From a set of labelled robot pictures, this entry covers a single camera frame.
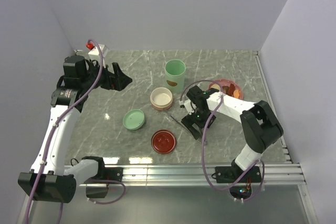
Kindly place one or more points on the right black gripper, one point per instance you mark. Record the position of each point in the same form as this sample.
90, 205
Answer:
189, 120

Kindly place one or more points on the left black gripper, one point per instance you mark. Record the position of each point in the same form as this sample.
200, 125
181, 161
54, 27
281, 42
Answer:
117, 81

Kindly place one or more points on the metal tongs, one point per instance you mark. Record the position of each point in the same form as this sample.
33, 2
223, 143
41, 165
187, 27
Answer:
193, 124

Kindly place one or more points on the beige steamed bun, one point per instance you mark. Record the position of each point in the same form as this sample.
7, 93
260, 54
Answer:
216, 86

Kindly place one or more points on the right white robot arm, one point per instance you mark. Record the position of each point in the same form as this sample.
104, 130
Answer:
261, 127

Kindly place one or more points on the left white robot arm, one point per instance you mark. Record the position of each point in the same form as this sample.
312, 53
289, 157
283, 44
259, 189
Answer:
48, 180

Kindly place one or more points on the red round lid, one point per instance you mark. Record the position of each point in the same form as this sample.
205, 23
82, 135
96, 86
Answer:
163, 141

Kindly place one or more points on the stacked cream pink bowl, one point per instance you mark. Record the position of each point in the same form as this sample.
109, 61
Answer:
161, 98

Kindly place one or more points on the green round lid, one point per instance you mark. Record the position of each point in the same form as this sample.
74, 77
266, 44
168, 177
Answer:
134, 120

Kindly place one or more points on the pink dotted plate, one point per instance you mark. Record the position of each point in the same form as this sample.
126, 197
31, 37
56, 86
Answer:
225, 83

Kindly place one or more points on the orange carrot piece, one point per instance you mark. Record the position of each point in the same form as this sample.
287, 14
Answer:
236, 93

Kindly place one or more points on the green tin canister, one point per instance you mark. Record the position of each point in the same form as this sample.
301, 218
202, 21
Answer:
174, 75

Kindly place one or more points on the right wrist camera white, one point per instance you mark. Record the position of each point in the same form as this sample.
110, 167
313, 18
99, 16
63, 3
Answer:
186, 105

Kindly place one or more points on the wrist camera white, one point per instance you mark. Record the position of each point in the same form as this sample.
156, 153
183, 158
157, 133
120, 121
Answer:
94, 53
186, 105

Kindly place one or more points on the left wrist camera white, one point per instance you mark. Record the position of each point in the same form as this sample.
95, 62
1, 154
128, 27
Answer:
94, 53

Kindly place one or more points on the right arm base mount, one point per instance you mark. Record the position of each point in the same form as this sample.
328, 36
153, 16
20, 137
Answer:
246, 185

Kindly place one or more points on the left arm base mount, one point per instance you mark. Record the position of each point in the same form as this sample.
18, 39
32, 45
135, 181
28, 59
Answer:
112, 175

